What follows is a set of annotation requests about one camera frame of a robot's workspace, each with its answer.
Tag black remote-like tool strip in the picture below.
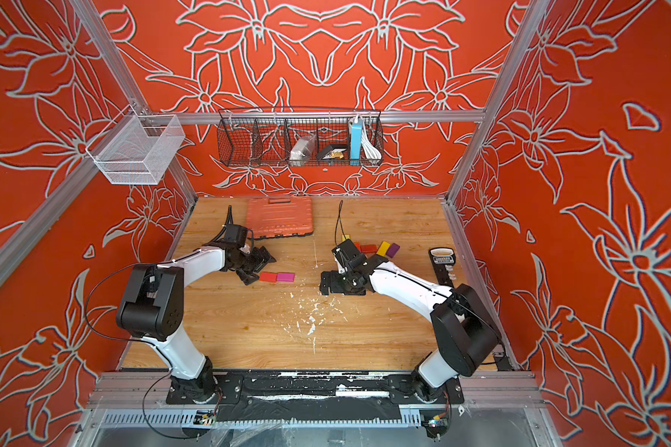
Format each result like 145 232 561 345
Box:
429 247 459 289

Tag orange plastic tool case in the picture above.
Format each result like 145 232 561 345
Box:
246 197 314 240

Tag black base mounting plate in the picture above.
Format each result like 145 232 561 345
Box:
166 368 465 423

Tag black wire wall basket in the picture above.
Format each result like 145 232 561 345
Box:
216 107 385 168

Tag small red block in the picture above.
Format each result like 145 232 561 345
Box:
259 272 278 283

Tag white cables in basket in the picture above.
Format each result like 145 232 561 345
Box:
360 127 382 166

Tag long yellow block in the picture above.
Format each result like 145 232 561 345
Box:
377 241 391 257

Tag black item in basket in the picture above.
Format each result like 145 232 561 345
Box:
316 143 349 162

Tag red flat block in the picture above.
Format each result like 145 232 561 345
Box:
360 244 378 254

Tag purple small block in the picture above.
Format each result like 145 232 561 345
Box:
386 243 400 258

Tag small magenta block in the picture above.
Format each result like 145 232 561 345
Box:
277 272 296 283

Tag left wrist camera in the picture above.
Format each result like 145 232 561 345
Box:
221 223 249 249

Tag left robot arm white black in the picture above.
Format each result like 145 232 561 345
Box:
116 245 275 403

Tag clear plastic wall bin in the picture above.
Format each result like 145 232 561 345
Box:
89 115 186 186

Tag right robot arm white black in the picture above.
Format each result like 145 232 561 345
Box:
319 255 501 403

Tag grey packet in basket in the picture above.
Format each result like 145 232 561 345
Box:
288 134 317 167

